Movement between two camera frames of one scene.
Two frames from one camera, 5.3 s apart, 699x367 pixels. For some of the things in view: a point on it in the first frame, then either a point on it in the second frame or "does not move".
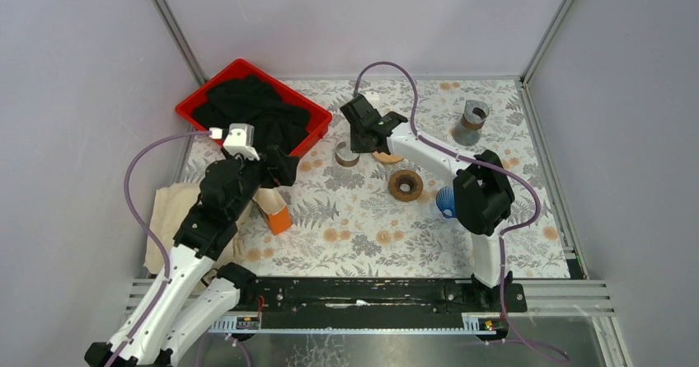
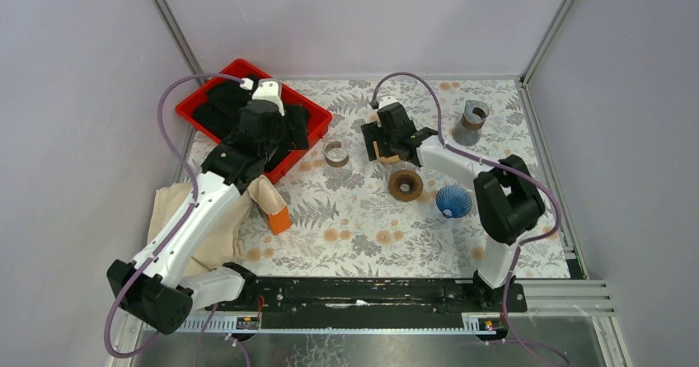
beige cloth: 171,205 does not move
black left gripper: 274,162 -> 240,101
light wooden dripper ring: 383,157 does not move
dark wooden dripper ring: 405,185 does not move
